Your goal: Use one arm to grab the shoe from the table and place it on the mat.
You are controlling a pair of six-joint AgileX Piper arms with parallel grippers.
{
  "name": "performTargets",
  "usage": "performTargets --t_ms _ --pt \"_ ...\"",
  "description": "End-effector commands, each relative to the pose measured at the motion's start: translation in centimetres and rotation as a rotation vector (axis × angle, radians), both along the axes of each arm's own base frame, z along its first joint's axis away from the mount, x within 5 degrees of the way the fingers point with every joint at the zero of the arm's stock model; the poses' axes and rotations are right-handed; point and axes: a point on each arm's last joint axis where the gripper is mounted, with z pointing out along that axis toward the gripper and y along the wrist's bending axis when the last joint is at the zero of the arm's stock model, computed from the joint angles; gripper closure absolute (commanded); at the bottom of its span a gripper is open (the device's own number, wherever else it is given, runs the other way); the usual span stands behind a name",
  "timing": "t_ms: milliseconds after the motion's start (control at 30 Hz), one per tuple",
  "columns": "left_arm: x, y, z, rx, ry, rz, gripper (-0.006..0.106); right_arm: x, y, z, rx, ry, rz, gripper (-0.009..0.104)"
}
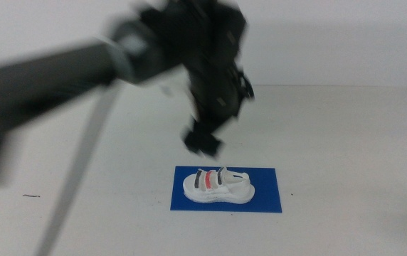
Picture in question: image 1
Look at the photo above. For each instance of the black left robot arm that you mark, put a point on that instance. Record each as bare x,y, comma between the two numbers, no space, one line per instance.
40,85

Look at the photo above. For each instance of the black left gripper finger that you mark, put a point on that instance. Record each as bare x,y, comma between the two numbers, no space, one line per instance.
194,139
211,145

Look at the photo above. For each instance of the blue rectangular mat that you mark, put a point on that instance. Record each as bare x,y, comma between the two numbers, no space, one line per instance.
265,199

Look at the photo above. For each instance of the small dark thread scrap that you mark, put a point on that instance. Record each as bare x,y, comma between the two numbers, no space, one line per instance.
31,196

